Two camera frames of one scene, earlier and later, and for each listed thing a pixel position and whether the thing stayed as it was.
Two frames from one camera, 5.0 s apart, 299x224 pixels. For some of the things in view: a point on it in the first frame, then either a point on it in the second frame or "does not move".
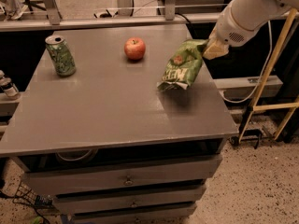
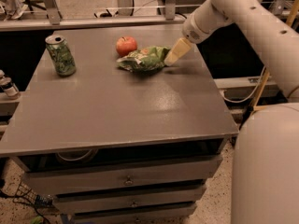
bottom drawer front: (161, 215) does not move
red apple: (135, 48) → (125, 45)
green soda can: (61, 55) does not move
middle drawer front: (129, 201) does not move
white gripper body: (228, 29) → (191, 32)
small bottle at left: (7, 85) does not move
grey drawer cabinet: (106, 142) does not move
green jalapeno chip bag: (184, 66) → (145, 60)
